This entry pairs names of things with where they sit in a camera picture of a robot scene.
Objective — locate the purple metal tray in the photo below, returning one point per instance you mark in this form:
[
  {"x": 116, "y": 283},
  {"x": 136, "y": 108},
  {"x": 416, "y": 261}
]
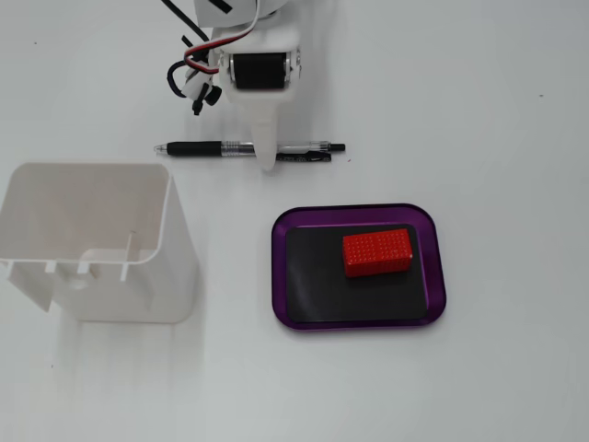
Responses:
[{"x": 279, "y": 258}]

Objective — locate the black clear retractable pen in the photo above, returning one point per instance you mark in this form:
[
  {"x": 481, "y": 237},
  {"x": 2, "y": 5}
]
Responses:
[{"x": 193, "y": 148}]

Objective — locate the black mat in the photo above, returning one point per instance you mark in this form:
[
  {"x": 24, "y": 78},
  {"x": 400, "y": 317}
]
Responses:
[{"x": 322, "y": 285}]

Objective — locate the red perforated block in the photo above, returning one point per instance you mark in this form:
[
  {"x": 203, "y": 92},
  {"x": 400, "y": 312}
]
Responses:
[{"x": 375, "y": 251}]

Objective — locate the white plastic pen holder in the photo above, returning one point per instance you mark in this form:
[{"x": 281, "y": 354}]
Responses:
[{"x": 175, "y": 276}]

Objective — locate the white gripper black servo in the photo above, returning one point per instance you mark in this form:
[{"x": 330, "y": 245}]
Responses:
[{"x": 258, "y": 73}]

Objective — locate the white covered robot arm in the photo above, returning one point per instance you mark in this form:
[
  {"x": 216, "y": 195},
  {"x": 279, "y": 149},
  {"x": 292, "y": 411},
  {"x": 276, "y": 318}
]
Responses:
[{"x": 234, "y": 18}]

